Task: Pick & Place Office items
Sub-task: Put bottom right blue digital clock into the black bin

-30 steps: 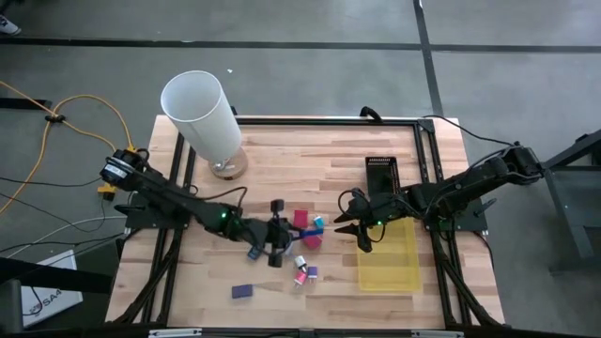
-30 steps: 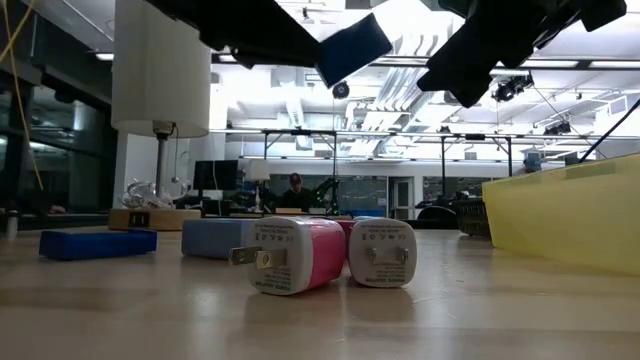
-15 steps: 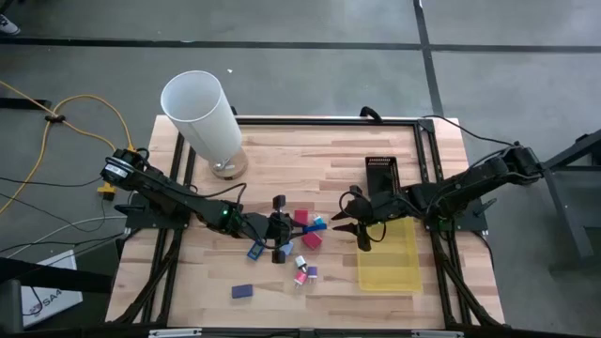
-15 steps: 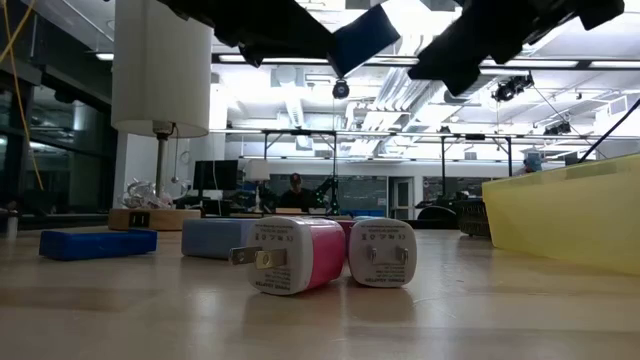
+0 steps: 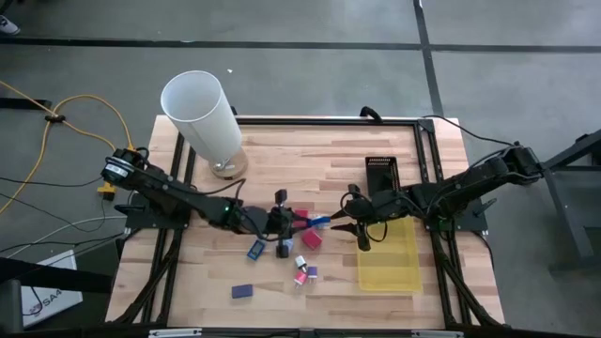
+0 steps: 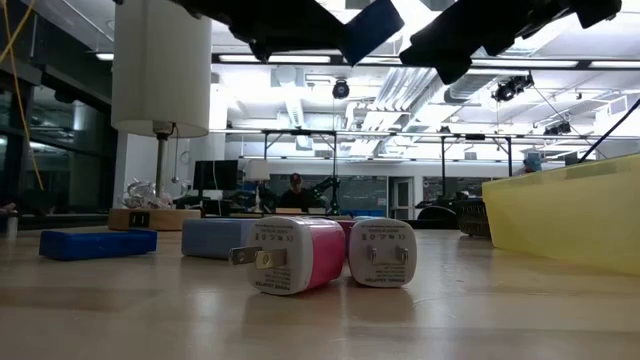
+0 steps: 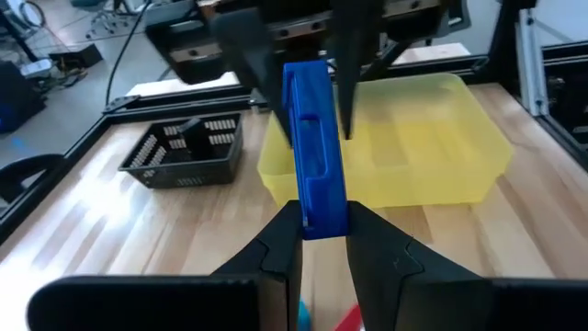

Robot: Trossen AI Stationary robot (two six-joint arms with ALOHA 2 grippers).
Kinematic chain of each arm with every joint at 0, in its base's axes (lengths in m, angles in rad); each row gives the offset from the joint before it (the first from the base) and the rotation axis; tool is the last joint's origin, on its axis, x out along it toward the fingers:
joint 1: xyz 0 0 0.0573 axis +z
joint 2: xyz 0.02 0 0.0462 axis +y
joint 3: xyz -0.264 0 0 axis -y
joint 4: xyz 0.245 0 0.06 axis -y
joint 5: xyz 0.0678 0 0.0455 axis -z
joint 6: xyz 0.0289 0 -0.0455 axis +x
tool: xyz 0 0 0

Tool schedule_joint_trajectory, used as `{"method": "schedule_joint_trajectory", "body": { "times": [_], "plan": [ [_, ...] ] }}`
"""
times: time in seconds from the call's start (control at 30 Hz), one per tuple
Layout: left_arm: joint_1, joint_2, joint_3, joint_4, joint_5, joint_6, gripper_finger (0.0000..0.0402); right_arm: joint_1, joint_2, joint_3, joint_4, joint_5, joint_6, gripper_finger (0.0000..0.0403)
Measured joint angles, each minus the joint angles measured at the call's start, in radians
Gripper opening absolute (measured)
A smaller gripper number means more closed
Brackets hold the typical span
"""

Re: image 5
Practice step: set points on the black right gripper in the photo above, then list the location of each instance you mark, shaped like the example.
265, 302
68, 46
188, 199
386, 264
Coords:
375, 206

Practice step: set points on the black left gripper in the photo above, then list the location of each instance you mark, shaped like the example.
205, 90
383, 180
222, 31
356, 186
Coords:
282, 220

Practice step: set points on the small bright blue item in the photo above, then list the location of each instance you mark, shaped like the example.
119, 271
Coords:
319, 219

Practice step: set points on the large red plug adapter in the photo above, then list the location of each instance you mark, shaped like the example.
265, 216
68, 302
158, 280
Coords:
312, 239

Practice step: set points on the purple white plug adapter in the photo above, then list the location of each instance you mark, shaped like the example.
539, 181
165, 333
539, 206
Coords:
312, 271

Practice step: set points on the blue digital timer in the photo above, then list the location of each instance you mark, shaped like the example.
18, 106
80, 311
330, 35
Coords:
256, 250

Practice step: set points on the pink white plug adapter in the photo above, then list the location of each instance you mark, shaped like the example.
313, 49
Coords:
300, 278

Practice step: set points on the dark blue box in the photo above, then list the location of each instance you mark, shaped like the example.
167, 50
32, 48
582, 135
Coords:
241, 291

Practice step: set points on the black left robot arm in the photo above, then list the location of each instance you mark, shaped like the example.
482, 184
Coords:
164, 188

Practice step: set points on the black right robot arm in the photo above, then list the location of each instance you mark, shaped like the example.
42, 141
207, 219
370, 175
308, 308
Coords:
469, 188

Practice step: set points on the white-faced plug adapter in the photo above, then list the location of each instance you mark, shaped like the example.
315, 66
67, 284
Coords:
300, 260

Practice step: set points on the black mesh basket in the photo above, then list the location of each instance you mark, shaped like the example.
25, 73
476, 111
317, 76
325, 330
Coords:
380, 173

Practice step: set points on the yellow translucent plastic tray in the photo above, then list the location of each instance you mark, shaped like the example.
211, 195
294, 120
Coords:
389, 267

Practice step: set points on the white shade wooden base lamp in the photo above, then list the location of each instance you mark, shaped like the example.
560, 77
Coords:
202, 112

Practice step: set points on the black side table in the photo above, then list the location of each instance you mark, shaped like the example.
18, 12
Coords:
568, 213

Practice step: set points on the white cardboard box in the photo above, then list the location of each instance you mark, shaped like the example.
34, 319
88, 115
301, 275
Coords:
68, 260

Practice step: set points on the black flat bar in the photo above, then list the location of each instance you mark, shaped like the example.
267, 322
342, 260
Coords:
47, 277

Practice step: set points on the black floor strip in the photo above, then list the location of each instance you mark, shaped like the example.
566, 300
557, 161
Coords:
23, 103

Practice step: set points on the person's shoe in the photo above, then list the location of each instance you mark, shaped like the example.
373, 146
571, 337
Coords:
8, 26

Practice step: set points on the black aluminium table frame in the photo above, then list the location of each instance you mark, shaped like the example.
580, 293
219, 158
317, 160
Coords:
328, 121

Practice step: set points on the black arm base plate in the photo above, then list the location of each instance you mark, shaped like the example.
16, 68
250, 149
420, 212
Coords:
141, 219
472, 220

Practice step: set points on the silver metal bracket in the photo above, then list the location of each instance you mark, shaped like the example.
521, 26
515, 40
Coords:
174, 333
436, 333

